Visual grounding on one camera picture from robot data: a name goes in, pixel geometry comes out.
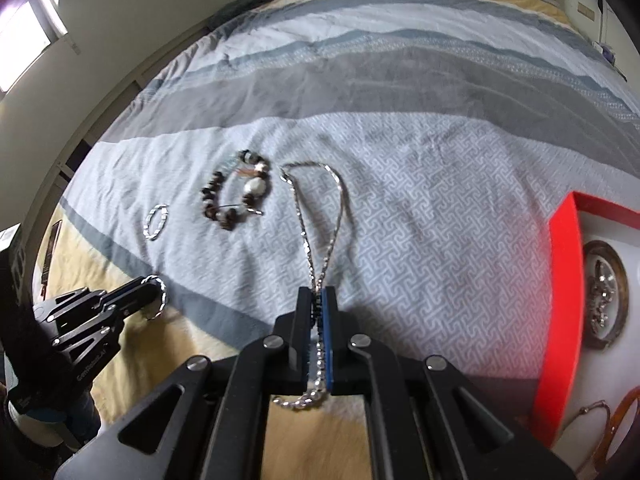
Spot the thin silver bangle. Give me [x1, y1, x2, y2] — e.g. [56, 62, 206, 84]
[562, 398, 612, 474]

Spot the dark brown bangle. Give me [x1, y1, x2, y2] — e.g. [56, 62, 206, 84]
[582, 240, 629, 351]

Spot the amber brown bangle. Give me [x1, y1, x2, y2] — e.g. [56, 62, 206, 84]
[593, 386, 640, 472]

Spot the dark beaded bracelet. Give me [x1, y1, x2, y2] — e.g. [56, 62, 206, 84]
[200, 148, 272, 232]

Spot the silver chain watch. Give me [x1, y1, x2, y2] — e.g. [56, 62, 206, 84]
[588, 257, 617, 336]

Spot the white wardrobe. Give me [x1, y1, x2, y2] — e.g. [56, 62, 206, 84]
[554, 0, 640, 82]

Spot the striped bed cover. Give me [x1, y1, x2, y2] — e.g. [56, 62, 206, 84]
[49, 0, 639, 423]

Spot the long silver chain necklace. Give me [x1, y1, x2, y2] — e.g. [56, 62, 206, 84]
[271, 160, 347, 412]

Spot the twisted silver hoop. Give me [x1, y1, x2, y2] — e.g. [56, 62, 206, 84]
[142, 204, 169, 242]
[142, 274, 167, 322]

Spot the window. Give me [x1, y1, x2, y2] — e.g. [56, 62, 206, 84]
[1, 0, 68, 98]

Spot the dark teal pillow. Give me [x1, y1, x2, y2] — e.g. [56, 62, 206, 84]
[206, 0, 272, 32]

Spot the red jewelry box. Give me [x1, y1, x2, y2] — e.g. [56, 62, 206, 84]
[529, 192, 639, 479]

